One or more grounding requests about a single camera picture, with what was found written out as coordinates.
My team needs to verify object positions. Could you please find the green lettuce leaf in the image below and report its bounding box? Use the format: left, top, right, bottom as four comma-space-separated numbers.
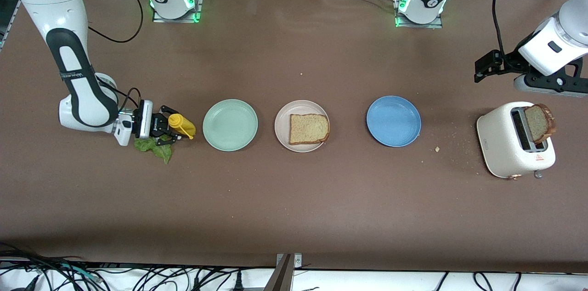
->
134, 135, 173, 164

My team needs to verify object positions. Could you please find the yellow mustard squeeze bottle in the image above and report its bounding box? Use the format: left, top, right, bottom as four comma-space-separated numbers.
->
168, 113, 197, 140

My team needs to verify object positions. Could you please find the brown bread slice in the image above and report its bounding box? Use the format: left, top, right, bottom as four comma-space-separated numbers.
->
289, 113, 330, 146
524, 104, 557, 145

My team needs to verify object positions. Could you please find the mint green plate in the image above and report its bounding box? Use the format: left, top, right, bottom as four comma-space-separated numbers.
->
203, 99, 259, 152

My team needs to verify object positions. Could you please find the blue plate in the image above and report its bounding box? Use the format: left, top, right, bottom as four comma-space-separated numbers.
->
366, 95, 422, 148

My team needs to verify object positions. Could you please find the beige plate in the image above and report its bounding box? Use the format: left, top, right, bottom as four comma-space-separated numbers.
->
274, 100, 330, 153

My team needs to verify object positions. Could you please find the white toaster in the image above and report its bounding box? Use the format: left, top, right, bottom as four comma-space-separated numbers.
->
476, 101, 556, 180

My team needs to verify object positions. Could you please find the grey metal bar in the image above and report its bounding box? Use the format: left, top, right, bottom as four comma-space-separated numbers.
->
263, 254, 293, 291

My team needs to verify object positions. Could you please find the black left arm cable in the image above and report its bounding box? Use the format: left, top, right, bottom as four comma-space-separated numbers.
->
492, 0, 513, 58

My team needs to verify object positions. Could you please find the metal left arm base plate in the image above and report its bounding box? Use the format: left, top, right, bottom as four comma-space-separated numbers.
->
392, 0, 444, 29

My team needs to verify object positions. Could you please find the black right arm cable loop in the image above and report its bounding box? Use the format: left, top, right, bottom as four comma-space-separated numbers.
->
87, 0, 144, 44

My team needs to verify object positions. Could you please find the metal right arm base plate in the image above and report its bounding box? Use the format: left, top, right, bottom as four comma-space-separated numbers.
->
152, 0, 205, 23

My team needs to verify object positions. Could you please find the teal cable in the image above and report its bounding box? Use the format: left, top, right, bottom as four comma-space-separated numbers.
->
57, 263, 101, 282

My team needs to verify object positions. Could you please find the silver corner bracket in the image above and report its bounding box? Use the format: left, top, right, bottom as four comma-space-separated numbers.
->
277, 253, 303, 269

